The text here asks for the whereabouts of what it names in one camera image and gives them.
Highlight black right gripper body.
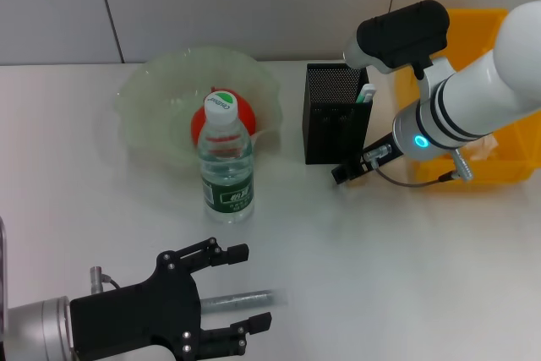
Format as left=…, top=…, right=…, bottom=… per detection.
left=352, top=130, right=403, bottom=177

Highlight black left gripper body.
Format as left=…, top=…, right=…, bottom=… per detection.
left=69, top=249, right=205, bottom=361

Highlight silver grey marker pen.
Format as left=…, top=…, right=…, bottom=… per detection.
left=200, top=287, right=289, bottom=315

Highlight mint green utility knife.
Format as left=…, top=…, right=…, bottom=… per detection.
left=356, top=83, right=377, bottom=105

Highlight clear green-label water bottle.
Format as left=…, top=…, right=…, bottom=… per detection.
left=197, top=90, right=255, bottom=226

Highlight black mesh pen holder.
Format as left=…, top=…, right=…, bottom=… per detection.
left=301, top=62, right=374, bottom=166

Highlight green glass fruit plate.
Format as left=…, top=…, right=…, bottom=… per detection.
left=113, top=46, right=283, bottom=172

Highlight yellow plastic bin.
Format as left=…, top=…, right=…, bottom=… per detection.
left=395, top=8, right=541, bottom=187

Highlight right arm connector cable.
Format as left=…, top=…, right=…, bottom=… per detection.
left=362, top=144, right=475, bottom=188

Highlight arm connector cable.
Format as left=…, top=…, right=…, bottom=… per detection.
left=88, top=265, right=123, bottom=294
left=362, top=144, right=475, bottom=188

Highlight left arm connector cable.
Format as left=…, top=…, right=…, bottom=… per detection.
left=88, top=265, right=123, bottom=294

